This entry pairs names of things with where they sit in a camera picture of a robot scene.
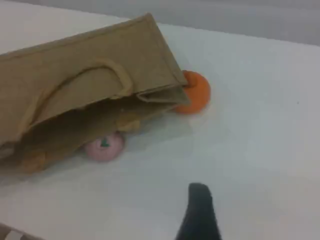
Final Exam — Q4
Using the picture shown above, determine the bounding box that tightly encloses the orange persimmon shaped bun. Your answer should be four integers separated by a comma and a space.
172, 69, 212, 115

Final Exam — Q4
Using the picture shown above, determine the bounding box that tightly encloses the long striped bread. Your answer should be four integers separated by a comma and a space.
19, 149, 48, 175

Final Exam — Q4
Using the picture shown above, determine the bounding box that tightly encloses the pink peach shaped bun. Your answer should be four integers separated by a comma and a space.
84, 131, 126, 163

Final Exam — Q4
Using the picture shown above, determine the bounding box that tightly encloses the brown jute tote bag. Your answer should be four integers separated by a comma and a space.
0, 12, 191, 176

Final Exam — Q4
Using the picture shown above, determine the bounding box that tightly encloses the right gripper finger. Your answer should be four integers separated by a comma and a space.
174, 182, 223, 240

